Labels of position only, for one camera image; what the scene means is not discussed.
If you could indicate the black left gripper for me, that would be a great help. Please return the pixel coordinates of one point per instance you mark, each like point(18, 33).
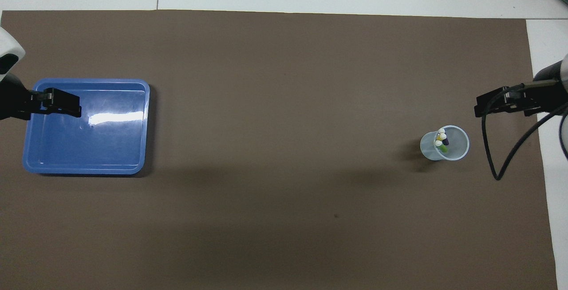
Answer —
point(11, 99)

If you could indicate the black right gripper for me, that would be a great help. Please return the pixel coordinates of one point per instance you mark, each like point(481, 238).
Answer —
point(546, 95)

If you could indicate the yellow pen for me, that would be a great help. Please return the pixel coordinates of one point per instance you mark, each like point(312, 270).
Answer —
point(441, 131)

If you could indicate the green pen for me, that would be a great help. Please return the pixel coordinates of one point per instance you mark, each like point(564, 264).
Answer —
point(441, 147)

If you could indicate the blue plastic tray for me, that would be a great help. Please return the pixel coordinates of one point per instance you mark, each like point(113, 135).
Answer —
point(111, 148)

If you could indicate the translucent plastic cup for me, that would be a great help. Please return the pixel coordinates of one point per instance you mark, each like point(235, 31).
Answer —
point(459, 146)

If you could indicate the brown table mat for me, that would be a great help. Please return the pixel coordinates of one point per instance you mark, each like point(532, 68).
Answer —
point(284, 170)

